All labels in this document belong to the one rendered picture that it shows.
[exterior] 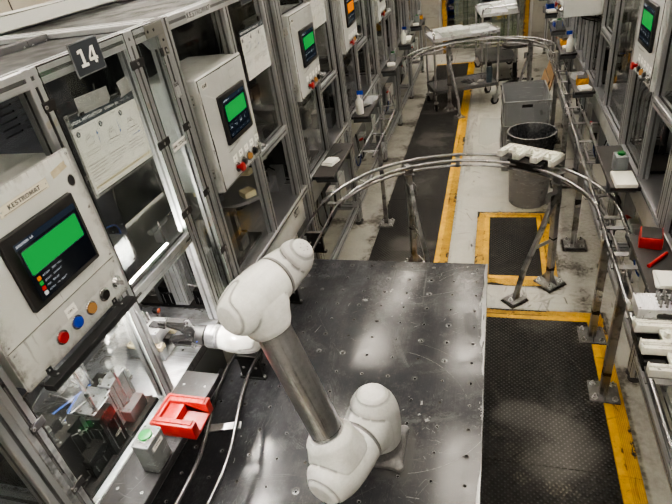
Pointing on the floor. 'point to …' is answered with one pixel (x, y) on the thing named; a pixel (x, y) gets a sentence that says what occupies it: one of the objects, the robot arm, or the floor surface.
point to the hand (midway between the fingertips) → (160, 330)
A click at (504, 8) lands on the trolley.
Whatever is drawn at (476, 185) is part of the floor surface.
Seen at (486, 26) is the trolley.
